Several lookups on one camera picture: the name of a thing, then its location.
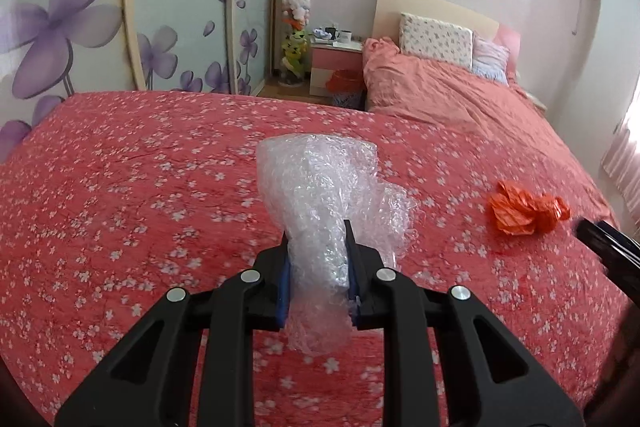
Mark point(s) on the pink and white nightstand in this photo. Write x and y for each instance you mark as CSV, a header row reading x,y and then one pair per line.
x,y
335,57

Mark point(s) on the orange plastic bag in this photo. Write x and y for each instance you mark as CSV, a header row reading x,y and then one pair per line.
x,y
515,212

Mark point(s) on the pink curtain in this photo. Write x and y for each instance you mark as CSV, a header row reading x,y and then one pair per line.
x,y
625,157

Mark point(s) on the small bin with orange liner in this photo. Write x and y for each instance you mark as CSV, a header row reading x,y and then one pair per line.
x,y
345,89

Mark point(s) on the white floral pillow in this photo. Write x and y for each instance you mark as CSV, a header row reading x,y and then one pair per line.
x,y
435,39

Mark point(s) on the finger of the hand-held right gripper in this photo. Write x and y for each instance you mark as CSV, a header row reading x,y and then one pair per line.
x,y
602,239

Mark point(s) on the cream and pink headboard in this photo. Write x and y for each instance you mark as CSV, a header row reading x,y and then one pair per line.
x,y
425,2

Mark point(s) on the clear bubble wrap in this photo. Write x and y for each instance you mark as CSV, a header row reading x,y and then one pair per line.
x,y
320,187

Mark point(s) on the red flower printed blanket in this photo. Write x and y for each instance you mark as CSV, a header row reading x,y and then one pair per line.
x,y
150,187

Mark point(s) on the pink striped pillow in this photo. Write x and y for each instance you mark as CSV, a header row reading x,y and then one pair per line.
x,y
490,59

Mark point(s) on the white mug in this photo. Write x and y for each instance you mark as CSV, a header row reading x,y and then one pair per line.
x,y
346,35

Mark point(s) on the black mug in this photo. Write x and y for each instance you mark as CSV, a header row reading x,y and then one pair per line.
x,y
332,33

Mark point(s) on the salmon pink duvet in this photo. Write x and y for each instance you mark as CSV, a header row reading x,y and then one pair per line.
x,y
450,92

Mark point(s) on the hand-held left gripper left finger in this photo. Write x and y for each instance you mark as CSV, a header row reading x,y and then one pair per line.
x,y
284,297

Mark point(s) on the clear tube of plush toys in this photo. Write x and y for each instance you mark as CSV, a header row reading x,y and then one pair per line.
x,y
295,22

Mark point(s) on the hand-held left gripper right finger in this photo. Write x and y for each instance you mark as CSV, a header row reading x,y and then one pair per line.
x,y
352,287

